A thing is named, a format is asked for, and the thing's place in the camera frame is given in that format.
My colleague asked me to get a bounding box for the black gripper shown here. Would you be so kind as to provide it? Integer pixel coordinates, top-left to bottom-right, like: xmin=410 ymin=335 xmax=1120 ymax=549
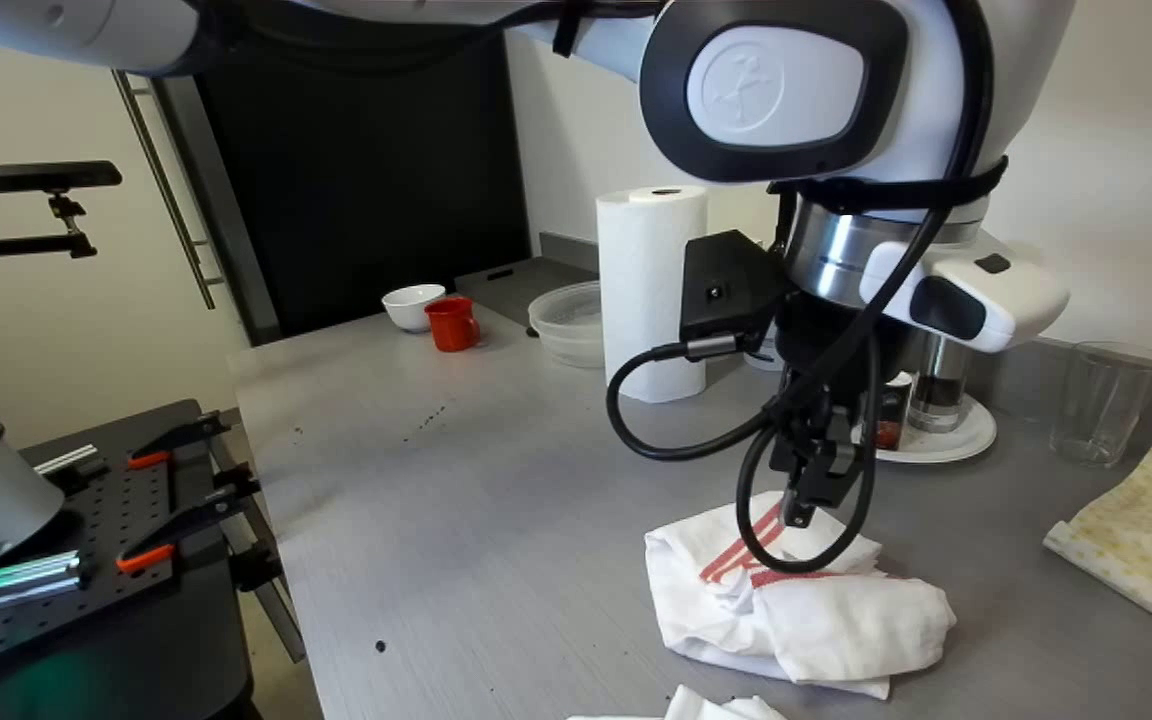
xmin=772 ymin=297 xmax=902 ymax=527

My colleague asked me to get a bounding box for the white towel with red stripes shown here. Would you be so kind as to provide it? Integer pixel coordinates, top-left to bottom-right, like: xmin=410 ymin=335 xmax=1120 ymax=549
xmin=646 ymin=505 xmax=957 ymax=700

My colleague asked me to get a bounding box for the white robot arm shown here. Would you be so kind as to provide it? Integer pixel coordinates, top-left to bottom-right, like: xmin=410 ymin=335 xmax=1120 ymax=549
xmin=0 ymin=0 xmax=1074 ymax=391

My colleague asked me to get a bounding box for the white paper towel roll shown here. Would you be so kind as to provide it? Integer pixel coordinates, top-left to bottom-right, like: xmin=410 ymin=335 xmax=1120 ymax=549
xmin=598 ymin=183 xmax=710 ymax=375

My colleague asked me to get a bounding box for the white plate with items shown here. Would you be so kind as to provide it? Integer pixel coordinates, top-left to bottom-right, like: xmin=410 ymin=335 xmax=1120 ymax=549
xmin=878 ymin=371 xmax=998 ymax=469

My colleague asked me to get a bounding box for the clear plastic container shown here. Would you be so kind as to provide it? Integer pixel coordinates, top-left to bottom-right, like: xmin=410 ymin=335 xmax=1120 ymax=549
xmin=527 ymin=279 xmax=606 ymax=370

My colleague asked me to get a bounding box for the clear drinking glass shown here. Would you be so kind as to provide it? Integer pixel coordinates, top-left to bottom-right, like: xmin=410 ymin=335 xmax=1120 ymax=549
xmin=1054 ymin=346 xmax=1152 ymax=469

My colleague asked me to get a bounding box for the red plastic cup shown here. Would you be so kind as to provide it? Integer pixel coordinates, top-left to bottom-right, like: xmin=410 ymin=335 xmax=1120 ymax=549
xmin=423 ymin=297 xmax=482 ymax=351

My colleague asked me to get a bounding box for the white ceramic bowl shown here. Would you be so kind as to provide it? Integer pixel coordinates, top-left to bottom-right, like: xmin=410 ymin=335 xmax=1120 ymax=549
xmin=379 ymin=284 xmax=446 ymax=331

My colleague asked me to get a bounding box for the orange black clamp near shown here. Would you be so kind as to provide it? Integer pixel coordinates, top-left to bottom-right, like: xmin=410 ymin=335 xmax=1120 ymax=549
xmin=113 ymin=466 xmax=259 ymax=576

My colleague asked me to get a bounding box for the orange black clamp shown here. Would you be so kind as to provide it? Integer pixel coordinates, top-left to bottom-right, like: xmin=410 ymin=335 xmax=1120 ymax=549
xmin=113 ymin=466 xmax=259 ymax=576
xmin=130 ymin=412 xmax=234 ymax=472

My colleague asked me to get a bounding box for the black refrigerator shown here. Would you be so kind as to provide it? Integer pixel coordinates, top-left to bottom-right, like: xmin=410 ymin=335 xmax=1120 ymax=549
xmin=153 ymin=40 xmax=527 ymax=346

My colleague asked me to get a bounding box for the orange black clamp far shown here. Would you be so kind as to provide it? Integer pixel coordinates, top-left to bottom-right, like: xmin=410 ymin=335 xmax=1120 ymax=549
xmin=130 ymin=412 xmax=234 ymax=472

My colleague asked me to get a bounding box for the black optical breadboard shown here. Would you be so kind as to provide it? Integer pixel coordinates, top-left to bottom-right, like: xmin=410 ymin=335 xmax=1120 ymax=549
xmin=0 ymin=399 xmax=244 ymax=679

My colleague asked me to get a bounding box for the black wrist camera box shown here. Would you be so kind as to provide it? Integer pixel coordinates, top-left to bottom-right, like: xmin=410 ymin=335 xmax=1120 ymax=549
xmin=680 ymin=233 xmax=787 ymax=351

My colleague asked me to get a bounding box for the black looped cable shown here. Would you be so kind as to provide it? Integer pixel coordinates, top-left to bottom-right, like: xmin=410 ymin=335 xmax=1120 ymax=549
xmin=602 ymin=183 xmax=992 ymax=582

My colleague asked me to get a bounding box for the black camera on stand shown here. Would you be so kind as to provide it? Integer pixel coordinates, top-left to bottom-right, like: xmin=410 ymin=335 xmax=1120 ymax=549
xmin=0 ymin=161 xmax=120 ymax=262

